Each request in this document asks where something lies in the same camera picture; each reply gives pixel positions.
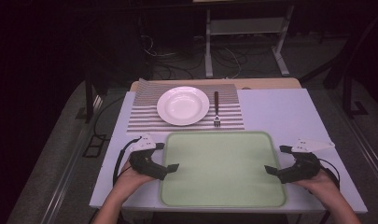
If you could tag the striped placemat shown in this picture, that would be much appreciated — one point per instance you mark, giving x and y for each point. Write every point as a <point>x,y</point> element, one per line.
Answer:
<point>230,105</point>

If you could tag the white metal stand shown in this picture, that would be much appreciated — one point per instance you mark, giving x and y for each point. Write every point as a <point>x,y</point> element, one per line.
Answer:
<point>208,46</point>

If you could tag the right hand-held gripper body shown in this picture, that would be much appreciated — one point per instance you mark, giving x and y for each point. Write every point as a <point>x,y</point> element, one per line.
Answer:
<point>305,168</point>

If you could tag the white plate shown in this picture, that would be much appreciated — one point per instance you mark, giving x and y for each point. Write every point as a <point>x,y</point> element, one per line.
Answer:
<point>183,105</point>

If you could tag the person's right hand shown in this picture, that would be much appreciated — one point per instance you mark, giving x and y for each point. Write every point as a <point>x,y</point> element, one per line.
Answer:
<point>322,183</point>

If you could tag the light green tray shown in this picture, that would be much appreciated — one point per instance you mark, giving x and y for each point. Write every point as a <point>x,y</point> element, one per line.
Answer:
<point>222,171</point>

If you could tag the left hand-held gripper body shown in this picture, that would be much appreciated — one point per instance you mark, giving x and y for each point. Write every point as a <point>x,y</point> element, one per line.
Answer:
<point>146,168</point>

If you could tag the person's left hand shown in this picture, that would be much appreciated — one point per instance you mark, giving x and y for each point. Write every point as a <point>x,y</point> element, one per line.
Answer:
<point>130,180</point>

